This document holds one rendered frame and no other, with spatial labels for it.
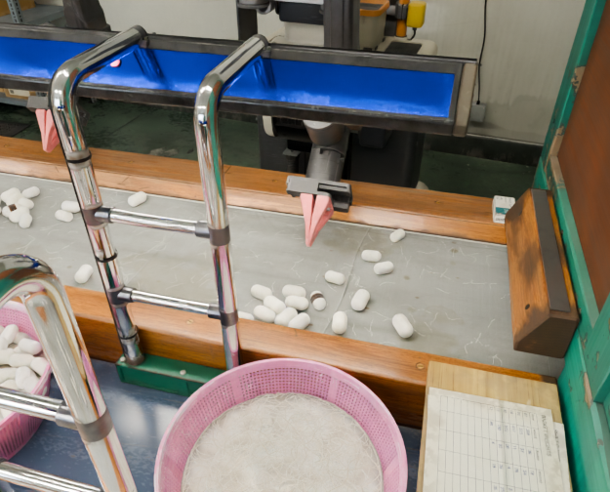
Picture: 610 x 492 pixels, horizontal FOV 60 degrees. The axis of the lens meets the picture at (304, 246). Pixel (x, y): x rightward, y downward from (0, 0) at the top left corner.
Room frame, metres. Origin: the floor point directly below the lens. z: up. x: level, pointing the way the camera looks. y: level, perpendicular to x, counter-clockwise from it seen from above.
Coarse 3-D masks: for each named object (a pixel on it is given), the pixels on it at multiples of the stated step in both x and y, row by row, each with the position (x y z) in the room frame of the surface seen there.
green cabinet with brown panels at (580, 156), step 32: (608, 0) 0.79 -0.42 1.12; (576, 32) 0.87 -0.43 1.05; (608, 32) 0.74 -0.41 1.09; (576, 64) 0.81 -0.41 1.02; (608, 64) 0.70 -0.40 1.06; (576, 96) 0.80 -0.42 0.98; (608, 96) 0.65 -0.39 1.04; (576, 128) 0.75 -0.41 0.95; (608, 128) 0.61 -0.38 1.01; (544, 160) 0.83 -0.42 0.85; (576, 160) 0.69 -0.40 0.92; (608, 160) 0.57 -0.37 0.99; (576, 192) 0.64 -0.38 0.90; (608, 192) 0.53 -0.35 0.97; (576, 224) 0.60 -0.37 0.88; (608, 224) 0.50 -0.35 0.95; (576, 256) 0.53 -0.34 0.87; (608, 256) 0.46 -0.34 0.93; (576, 288) 0.48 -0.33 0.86; (608, 288) 0.43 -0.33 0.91; (608, 320) 0.37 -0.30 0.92; (608, 352) 0.35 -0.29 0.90; (608, 384) 0.33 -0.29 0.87; (608, 416) 0.31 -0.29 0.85
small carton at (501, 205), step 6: (498, 198) 0.81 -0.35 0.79; (504, 198) 0.81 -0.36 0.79; (510, 198) 0.81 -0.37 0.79; (492, 204) 0.82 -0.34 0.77; (498, 204) 0.79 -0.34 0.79; (504, 204) 0.79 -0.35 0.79; (510, 204) 0.79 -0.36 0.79; (498, 210) 0.77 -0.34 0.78; (504, 210) 0.77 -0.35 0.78; (498, 216) 0.76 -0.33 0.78; (504, 216) 0.76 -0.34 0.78; (498, 222) 0.76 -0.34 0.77; (504, 222) 0.76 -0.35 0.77
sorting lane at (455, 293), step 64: (0, 192) 0.91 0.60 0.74; (64, 192) 0.91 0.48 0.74; (128, 192) 0.91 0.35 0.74; (64, 256) 0.70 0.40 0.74; (128, 256) 0.70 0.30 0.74; (192, 256) 0.70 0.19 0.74; (256, 256) 0.70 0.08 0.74; (320, 256) 0.70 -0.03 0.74; (384, 256) 0.70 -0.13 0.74; (448, 256) 0.70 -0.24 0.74; (256, 320) 0.55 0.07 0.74; (320, 320) 0.55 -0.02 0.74; (384, 320) 0.55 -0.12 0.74; (448, 320) 0.55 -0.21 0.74
